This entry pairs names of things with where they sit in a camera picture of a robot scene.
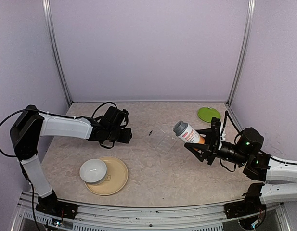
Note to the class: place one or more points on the right aluminium corner post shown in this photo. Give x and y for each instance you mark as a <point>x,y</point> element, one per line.
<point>243,51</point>

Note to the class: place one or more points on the left aluminium corner post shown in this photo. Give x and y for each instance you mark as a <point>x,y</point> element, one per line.
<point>55,52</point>

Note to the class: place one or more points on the white ceramic bowl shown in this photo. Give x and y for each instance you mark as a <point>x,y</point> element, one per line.
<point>93,171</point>

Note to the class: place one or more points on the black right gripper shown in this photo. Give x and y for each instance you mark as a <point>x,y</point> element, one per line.
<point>214,144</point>

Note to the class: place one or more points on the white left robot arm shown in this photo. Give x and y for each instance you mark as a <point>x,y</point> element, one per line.
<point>33,124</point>

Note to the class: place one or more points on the aluminium front rail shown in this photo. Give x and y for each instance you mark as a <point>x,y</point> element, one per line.
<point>90,217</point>

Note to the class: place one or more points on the orange pill bottle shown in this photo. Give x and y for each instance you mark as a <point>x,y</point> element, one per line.
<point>187,133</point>

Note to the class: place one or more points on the beige round plate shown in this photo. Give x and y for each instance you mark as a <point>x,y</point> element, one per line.
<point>116,177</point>

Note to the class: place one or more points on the clear plastic pill organizer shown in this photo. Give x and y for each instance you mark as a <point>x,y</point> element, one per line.
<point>159,140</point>

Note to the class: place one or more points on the aluminium corner post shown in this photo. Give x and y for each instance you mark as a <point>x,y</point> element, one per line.
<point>243,51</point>
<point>55,52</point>

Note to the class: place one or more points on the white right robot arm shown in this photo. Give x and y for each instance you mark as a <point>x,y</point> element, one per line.
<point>275,179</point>

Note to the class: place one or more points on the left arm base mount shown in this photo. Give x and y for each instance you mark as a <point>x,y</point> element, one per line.
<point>57,208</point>

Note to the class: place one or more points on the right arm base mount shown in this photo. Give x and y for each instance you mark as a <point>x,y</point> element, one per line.
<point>251,204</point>

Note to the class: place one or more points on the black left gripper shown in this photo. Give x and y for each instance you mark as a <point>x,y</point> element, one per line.
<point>126,136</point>

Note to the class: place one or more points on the green plastic plate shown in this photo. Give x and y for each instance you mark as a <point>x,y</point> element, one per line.
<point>207,113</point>

